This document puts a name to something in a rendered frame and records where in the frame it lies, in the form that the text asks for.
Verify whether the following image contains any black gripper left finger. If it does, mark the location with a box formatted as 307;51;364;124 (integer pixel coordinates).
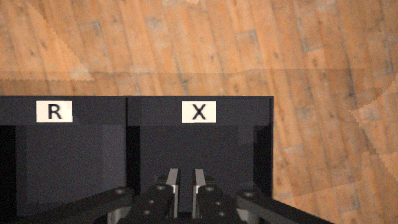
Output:
8;169;181;224

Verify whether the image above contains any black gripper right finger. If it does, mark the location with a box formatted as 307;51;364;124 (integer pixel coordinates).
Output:
192;169;334;224

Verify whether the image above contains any black rack of three bins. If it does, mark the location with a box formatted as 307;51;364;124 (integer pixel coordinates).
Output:
0;95;274;224

